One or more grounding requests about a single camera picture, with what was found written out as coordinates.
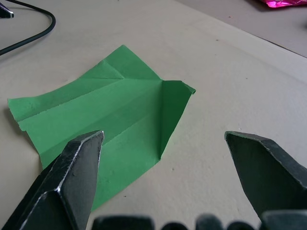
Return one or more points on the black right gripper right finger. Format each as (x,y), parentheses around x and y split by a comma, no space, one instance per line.
(266,172)

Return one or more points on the shiny pink foil wrapper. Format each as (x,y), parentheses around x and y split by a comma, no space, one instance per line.
(280,3)

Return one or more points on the green sheet of paper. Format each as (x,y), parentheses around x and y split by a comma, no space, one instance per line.
(124,112)

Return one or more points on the black pointed gripper tip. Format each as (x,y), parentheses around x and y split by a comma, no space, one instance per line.
(5,12)

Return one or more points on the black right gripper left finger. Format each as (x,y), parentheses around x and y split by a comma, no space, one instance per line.
(64,182)

